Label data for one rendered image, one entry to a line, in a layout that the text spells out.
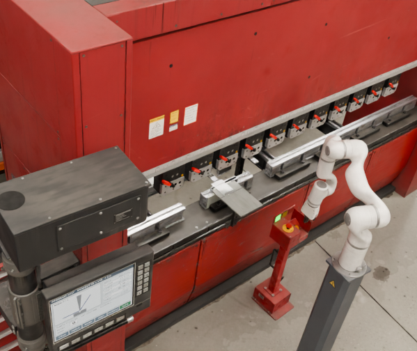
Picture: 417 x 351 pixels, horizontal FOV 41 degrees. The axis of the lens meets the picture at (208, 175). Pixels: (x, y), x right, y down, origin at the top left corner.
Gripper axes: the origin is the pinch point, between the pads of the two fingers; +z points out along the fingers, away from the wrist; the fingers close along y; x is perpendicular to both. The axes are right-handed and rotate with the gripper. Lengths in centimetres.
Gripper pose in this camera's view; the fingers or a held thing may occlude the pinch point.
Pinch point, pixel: (305, 219)
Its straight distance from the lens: 360.4
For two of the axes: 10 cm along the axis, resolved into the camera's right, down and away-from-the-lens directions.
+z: -1.7, 7.1, 6.9
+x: 7.5, -3.6, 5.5
